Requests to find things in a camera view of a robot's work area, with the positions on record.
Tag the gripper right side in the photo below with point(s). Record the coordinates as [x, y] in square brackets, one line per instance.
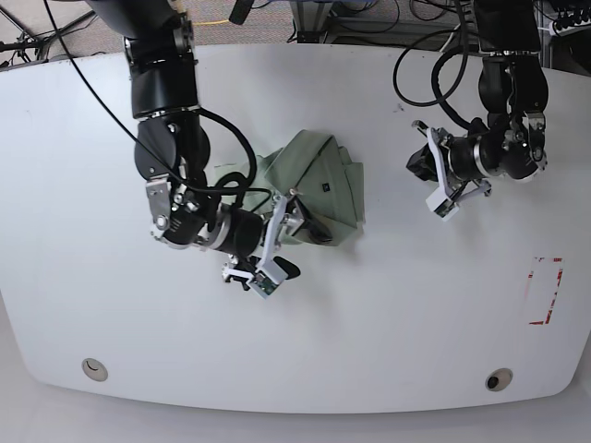
[287, 215]

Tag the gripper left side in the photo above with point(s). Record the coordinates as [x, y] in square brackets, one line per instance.
[433, 163]

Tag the green polo T-shirt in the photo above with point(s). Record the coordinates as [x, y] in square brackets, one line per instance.
[329, 184]

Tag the red tape rectangle marker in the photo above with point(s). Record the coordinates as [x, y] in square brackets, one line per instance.
[542, 287]

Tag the white power strip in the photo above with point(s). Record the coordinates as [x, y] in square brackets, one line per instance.
[570, 23]

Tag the right table grommet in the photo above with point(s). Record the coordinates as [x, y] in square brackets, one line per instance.
[499, 379]

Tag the table grommet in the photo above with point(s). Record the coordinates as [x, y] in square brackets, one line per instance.
[94, 370]
[499, 379]

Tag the left table grommet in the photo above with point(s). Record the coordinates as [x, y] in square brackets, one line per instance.
[94, 370]

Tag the black tripod stand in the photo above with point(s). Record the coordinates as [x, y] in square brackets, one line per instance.
[27, 33]

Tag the wrist camera left side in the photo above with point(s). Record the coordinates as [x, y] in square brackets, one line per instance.
[442, 206]

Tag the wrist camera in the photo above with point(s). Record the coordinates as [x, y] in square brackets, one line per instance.
[442, 206]
[262, 285]

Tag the wrist camera right side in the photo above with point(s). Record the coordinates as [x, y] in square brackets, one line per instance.
[262, 285]

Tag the aluminium frame post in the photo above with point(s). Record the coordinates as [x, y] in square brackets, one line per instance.
[310, 19]

